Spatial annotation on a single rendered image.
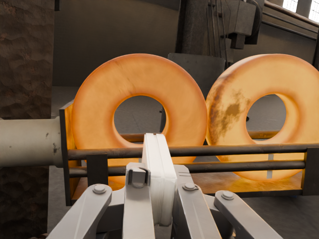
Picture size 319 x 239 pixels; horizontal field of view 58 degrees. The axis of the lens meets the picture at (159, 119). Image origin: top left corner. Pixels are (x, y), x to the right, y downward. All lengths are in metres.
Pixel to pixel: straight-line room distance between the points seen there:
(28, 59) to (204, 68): 2.29
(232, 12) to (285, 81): 7.71
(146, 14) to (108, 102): 7.99
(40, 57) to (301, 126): 0.43
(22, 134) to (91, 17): 7.08
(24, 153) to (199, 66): 2.46
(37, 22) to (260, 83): 0.38
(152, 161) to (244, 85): 0.20
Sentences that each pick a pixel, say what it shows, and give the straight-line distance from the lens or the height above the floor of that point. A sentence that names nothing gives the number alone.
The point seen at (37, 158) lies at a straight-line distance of 0.34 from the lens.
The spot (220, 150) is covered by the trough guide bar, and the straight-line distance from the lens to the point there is 0.33.
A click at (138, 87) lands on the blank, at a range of 0.32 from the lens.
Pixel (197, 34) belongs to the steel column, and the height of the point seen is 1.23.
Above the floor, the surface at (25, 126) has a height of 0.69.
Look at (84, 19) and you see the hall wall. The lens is 7.30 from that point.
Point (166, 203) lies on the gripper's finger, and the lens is 0.16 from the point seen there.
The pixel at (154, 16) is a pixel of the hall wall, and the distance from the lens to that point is 8.47.
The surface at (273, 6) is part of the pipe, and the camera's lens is 11.84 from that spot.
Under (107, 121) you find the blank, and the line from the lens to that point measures 0.33.
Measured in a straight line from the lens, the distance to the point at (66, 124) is 0.32.
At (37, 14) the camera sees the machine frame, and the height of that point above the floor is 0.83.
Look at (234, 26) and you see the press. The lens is 7.90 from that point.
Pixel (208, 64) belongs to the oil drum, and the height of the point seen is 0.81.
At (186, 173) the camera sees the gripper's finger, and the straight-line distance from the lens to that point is 0.18.
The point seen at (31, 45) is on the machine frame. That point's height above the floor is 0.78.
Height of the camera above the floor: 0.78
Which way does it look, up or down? 11 degrees down
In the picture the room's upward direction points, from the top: 6 degrees clockwise
